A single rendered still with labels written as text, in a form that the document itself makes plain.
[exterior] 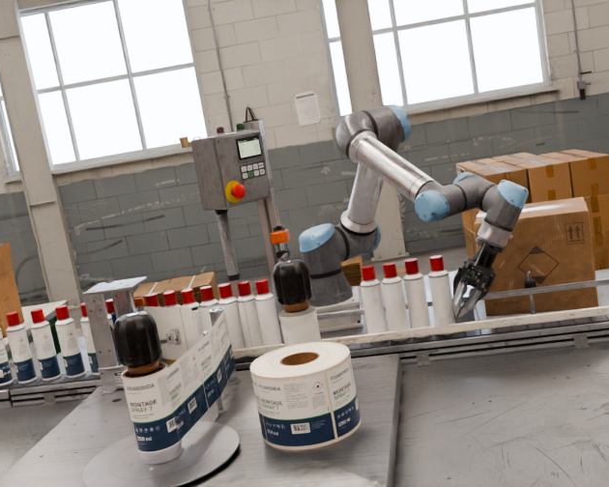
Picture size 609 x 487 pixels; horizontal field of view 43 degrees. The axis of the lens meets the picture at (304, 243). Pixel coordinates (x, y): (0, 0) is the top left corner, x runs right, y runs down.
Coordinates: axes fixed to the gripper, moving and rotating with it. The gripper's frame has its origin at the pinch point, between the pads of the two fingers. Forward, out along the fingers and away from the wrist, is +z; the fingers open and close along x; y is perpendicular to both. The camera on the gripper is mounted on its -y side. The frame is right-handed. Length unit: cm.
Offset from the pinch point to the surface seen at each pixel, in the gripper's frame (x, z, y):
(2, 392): -107, 69, 6
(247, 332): -49, 26, 3
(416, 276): -13.7, -4.8, 2.1
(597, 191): 101, -27, -334
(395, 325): -13.8, 8.7, 3.6
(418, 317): -9.3, 4.8, 2.7
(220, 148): -72, -17, 0
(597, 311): 29.8, -14.1, 5.1
